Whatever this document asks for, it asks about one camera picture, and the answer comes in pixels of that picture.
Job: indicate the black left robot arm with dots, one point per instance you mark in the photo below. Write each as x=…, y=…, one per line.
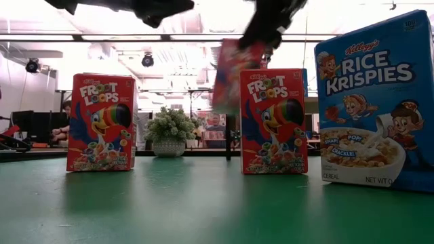
x=101, y=3

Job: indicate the black monitor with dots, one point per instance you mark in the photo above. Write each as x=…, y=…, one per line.
x=34, y=125

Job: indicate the green table mat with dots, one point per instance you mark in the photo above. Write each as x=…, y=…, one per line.
x=169, y=210

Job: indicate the black shelf post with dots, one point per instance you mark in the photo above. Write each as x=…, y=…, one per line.
x=228, y=142

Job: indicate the blue Rice Krispies cereal box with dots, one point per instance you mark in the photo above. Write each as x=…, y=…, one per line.
x=305, y=83
x=373, y=118

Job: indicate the black ceiling spotlight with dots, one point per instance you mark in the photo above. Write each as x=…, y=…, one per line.
x=32, y=65
x=147, y=60

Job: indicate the black background robot arm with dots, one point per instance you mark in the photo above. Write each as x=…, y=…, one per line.
x=15, y=145

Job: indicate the red Froot Loops cereal box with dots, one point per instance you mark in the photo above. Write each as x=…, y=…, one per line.
x=101, y=128
x=273, y=135
x=227, y=81

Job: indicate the person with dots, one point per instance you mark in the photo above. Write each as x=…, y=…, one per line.
x=66, y=107
x=215, y=130

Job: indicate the green potted plant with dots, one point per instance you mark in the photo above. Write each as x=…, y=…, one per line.
x=169, y=128

